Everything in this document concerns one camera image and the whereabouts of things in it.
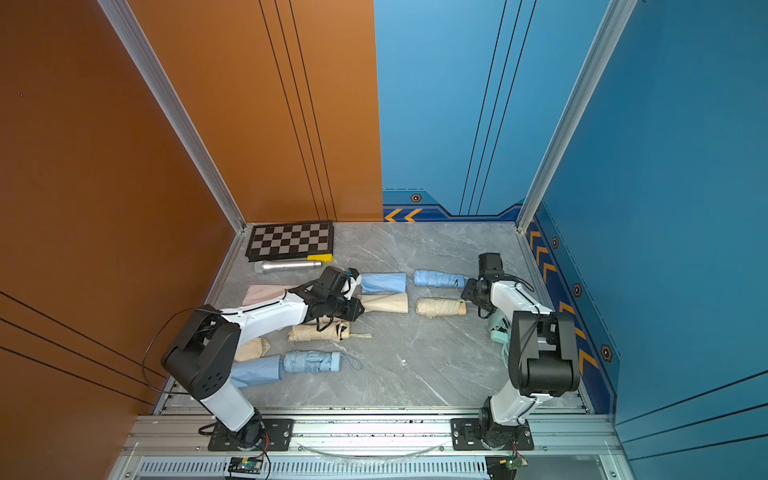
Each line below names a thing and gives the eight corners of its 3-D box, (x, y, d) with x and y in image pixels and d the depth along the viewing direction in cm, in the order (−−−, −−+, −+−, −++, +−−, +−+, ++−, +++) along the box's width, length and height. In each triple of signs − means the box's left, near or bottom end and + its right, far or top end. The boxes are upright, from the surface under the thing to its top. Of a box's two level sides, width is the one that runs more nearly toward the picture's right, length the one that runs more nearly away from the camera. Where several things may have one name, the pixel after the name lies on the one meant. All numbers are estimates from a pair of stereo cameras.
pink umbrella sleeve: (246, 305, 100) (243, 301, 98) (252, 288, 104) (249, 284, 102) (284, 305, 100) (282, 301, 98) (289, 288, 104) (286, 284, 102)
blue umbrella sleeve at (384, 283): (361, 296, 102) (360, 289, 98) (362, 280, 106) (361, 272, 103) (406, 296, 102) (406, 289, 98) (406, 280, 106) (406, 272, 103)
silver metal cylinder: (255, 273, 105) (253, 270, 104) (258, 263, 108) (256, 260, 106) (319, 273, 105) (318, 269, 103) (321, 263, 108) (320, 260, 106)
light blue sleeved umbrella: (284, 373, 85) (280, 368, 82) (288, 355, 89) (284, 350, 85) (361, 373, 85) (360, 368, 82) (363, 355, 88) (361, 350, 85)
